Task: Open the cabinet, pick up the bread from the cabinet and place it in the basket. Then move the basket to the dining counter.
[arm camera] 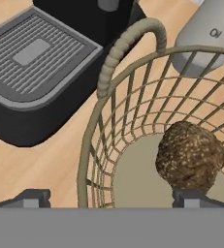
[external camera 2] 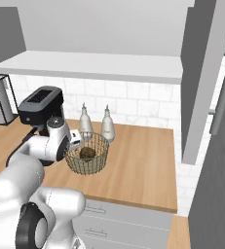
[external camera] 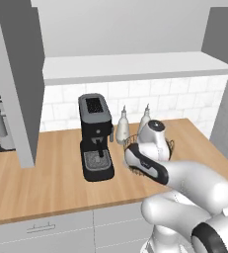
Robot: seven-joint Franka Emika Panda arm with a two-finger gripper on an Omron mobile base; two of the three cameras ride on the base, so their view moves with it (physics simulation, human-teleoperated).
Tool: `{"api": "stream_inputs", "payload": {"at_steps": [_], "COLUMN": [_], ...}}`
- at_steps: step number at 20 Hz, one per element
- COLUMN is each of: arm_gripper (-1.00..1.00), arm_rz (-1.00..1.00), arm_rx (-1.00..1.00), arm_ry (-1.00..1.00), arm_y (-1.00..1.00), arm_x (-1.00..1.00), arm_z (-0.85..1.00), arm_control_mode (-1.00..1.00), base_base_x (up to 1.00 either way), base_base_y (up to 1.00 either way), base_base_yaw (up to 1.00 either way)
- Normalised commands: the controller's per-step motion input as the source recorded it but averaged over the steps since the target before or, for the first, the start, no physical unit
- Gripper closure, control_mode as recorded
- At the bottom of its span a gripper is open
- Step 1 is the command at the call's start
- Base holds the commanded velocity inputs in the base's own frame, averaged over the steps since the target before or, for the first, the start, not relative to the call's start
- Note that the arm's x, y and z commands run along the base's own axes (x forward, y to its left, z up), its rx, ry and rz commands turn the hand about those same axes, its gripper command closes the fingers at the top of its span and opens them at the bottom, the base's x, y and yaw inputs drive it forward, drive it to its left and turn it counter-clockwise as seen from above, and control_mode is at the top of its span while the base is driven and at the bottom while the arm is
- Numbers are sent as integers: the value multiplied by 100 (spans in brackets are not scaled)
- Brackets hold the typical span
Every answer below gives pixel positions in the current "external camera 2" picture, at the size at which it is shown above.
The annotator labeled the brown round food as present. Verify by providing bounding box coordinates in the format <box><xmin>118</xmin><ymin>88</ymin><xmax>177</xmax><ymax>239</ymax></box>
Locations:
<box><xmin>79</xmin><ymin>146</ymin><xmax>96</xmax><ymax>161</ymax></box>

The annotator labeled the grey drawer handle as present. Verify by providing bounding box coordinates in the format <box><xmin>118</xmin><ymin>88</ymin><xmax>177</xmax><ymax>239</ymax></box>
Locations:
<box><xmin>84</xmin><ymin>228</ymin><xmax>109</xmax><ymax>238</ymax></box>
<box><xmin>84</xmin><ymin>204</ymin><xmax>107</xmax><ymax>214</ymax></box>

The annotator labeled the grey tall cabinet panel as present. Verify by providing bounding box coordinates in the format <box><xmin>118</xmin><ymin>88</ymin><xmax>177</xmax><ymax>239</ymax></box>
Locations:
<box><xmin>180</xmin><ymin>0</ymin><xmax>225</xmax><ymax>166</ymax></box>

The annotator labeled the white wall cabinet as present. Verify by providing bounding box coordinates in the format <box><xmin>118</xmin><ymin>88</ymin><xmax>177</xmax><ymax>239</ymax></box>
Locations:
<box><xmin>0</xmin><ymin>0</ymin><xmax>197</xmax><ymax>86</ymax></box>

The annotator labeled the black toaster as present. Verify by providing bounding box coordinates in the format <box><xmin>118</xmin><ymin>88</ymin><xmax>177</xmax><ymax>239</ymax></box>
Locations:
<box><xmin>18</xmin><ymin>85</ymin><xmax>65</xmax><ymax>126</ymax></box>

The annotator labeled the grey fridge handle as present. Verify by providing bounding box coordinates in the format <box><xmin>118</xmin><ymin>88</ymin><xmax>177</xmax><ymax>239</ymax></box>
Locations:
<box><xmin>208</xmin><ymin>48</ymin><xmax>225</xmax><ymax>136</ymax></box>

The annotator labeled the dark grey fridge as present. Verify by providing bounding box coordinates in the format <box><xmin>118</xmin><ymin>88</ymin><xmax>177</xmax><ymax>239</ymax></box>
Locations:
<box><xmin>187</xmin><ymin>38</ymin><xmax>225</xmax><ymax>249</ymax></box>

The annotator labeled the wire basket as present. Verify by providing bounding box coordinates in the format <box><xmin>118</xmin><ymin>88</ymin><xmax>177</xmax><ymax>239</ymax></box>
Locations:
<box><xmin>63</xmin><ymin>131</ymin><xmax>111</xmax><ymax>176</ymax></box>

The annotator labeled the grey drawer front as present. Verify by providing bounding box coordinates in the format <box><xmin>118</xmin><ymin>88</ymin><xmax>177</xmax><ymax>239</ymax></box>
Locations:
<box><xmin>72</xmin><ymin>214</ymin><xmax>170</xmax><ymax>249</ymax></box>
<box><xmin>79</xmin><ymin>198</ymin><xmax>174</xmax><ymax>231</ymax></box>

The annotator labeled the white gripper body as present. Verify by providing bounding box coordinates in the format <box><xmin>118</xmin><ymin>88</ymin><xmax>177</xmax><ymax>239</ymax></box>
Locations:
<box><xmin>72</xmin><ymin>132</ymin><xmax>85</xmax><ymax>148</ymax></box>

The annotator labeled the pale grey bottle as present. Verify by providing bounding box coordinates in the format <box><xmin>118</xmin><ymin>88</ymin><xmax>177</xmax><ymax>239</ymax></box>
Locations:
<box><xmin>100</xmin><ymin>103</ymin><xmax>116</xmax><ymax>144</ymax></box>
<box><xmin>78</xmin><ymin>102</ymin><xmax>94</xmax><ymax>141</ymax></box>

